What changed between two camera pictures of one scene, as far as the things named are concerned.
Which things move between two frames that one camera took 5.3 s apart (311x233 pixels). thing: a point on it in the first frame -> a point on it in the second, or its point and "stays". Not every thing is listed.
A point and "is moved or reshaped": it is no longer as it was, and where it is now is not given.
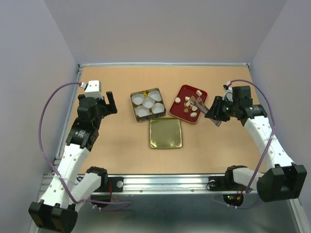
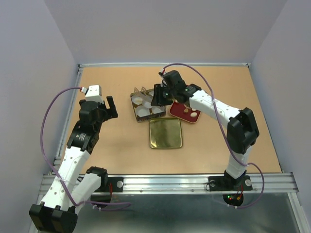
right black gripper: [214, 111] -> [157, 100]
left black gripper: [110, 108] stays
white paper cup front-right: [158, 108] stays
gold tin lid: [165, 132] stays
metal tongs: [199, 103] is moved or reshaped
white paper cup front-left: [141, 111] stays
